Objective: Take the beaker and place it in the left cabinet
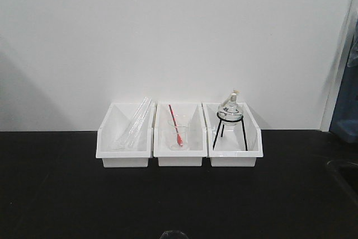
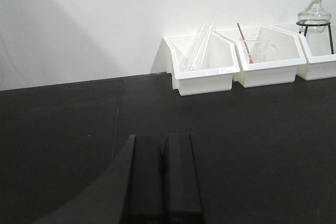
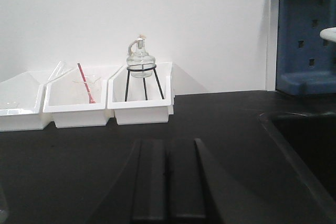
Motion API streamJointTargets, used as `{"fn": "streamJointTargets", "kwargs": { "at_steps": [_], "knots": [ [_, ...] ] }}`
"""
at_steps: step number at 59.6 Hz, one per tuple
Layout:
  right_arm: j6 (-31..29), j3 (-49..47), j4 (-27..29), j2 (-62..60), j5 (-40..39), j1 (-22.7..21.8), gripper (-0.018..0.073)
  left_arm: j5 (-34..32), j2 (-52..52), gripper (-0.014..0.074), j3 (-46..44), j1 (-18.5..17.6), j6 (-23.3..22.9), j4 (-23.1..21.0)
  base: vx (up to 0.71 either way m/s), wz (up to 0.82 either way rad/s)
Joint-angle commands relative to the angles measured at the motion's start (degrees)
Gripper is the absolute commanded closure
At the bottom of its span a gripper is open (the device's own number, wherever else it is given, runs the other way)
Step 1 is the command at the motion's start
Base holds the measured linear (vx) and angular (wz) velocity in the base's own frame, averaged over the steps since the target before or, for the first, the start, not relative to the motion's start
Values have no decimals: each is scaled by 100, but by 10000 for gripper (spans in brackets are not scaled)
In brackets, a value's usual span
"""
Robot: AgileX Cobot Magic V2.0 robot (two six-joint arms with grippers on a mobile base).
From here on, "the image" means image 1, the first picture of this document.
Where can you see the left white plastic bin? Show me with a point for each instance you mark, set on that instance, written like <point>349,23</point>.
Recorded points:
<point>116,120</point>

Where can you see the right white plastic bin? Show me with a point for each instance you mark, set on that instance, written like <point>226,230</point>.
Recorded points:
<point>229,150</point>

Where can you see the glass alcohol lamp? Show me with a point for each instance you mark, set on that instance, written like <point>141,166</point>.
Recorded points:
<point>229,111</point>

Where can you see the red thermometer stick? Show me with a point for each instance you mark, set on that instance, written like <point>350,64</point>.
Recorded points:
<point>179,139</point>

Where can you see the white plastic bin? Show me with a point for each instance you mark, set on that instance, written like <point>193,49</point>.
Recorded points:
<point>116,120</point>
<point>229,150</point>
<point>196,135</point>

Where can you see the middle white plastic bin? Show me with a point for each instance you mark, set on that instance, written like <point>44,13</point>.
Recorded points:
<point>196,135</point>

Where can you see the black wire tripod stand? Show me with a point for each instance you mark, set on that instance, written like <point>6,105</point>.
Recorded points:
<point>223,122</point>

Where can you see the small clear glass beaker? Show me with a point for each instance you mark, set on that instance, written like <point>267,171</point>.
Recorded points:
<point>176,134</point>

